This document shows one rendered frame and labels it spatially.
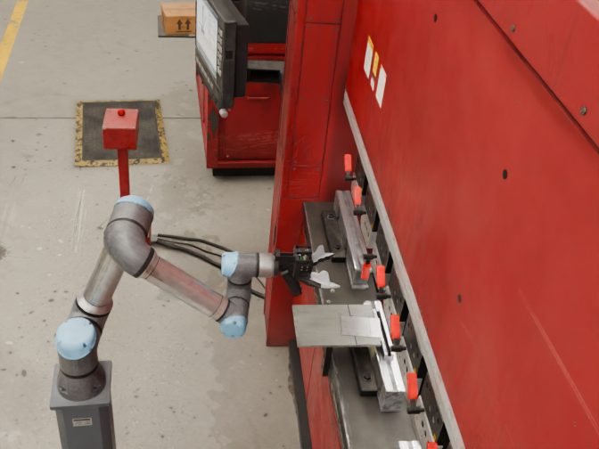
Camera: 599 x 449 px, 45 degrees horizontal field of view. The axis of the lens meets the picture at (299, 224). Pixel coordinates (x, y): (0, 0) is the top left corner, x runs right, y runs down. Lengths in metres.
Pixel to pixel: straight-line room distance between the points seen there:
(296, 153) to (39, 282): 1.70
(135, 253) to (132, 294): 1.88
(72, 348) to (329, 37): 1.39
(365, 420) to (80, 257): 2.30
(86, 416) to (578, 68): 1.85
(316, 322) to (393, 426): 0.39
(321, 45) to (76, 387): 1.44
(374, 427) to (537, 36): 1.36
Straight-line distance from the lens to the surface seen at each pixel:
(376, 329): 2.35
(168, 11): 4.24
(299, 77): 2.78
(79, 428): 2.52
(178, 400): 3.40
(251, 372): 3.51
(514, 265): 1.32
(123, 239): 2.03
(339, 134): 2.91
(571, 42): 1.15
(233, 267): 2.16
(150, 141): 5.12
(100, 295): 2.32
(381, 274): 2.08
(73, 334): 2.31
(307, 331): 2.31
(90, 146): 5.08
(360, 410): 2.29
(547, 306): 1.22
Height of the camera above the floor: 2.63
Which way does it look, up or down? 37 degrees down
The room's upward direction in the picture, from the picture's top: 7 degrees clockwise
